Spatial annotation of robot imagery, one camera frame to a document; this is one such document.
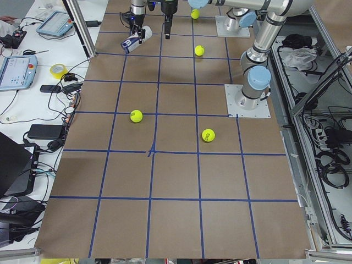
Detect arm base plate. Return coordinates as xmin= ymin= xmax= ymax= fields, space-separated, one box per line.
xmin=224 ymin=84 xmax=271 ymax=118
xmin=215 ymin=15 xmax=250 ymax=38

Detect tennis ball centre table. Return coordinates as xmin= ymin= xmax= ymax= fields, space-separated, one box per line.
xmin=194 ymin=45 xmax=205 ymax=57

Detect blue teach pendant near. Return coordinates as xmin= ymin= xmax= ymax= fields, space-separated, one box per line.
xmin=1 ymin=55 xmax=38 ymax=91

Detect tennis ball with Wilson print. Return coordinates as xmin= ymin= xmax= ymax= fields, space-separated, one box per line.
xmin=191 ymin=9 xmax=200 ymax=20

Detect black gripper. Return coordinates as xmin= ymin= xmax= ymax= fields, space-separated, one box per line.
xmin=122 ymin=11 xmax=145 ymax=44
xmin=161 ymin=0 xmax=177 ymax=40

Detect blue teach pendant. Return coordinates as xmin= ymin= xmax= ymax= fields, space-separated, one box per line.
xmin=1 ymin=55 xmax=38 ymax=91
xmin=36 ymin=11 xmax=73 ymax=37

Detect aluminium frame post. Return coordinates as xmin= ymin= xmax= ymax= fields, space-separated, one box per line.
xmin=62 ymin=0 xmax=96 ymax=59

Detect tennis ball with Roland print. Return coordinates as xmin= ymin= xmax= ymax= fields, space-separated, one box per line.
xmin=201 ymin=128 xmax=216 ymax=142

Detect black laptop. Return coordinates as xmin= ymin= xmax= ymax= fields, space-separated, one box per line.
xmin=1 ymin=133 xmax=39 ymax=197

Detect blue teach pendant far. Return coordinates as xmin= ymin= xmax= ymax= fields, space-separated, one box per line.
xmin=36 ymin=11 xmax=73 ymax=37

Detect black power adapter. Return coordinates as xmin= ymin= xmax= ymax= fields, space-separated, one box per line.
xmin=27 ymin=124 xmax=63 ymax=140

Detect yellow tape roll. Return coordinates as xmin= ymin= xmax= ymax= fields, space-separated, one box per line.
xmin=49 ymin=63 xmax=68 ymax=80

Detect white blue tennis ball can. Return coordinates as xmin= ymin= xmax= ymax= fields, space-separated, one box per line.
xmin=120 ymin=26 xmax=152 ymax=54

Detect tennis ball near arm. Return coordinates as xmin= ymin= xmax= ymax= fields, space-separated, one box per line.
xmin=130 ymin=109 xmax=143 ymax=123

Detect black phone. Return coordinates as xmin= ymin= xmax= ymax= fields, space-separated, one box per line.
xmin=40 ymin=85 xmax=62 ymax=94

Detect scissors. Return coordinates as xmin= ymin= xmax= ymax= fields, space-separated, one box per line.
xmin=23 ymin=49 xmax=48 ymax=56

